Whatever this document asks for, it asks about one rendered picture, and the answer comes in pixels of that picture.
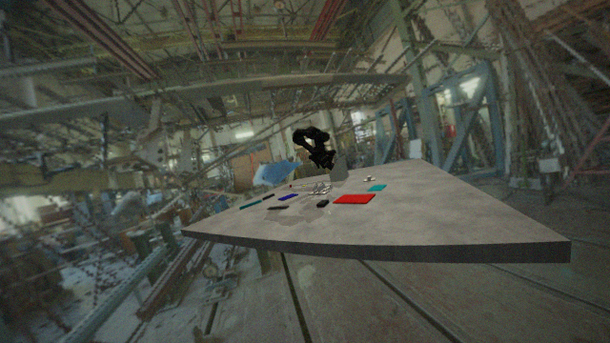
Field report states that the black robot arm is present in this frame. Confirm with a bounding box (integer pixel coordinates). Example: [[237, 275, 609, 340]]
[[293, 127, 335, 170]]

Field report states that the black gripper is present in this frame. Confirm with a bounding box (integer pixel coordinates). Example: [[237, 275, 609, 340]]
[[309, 143, 336, 168]]

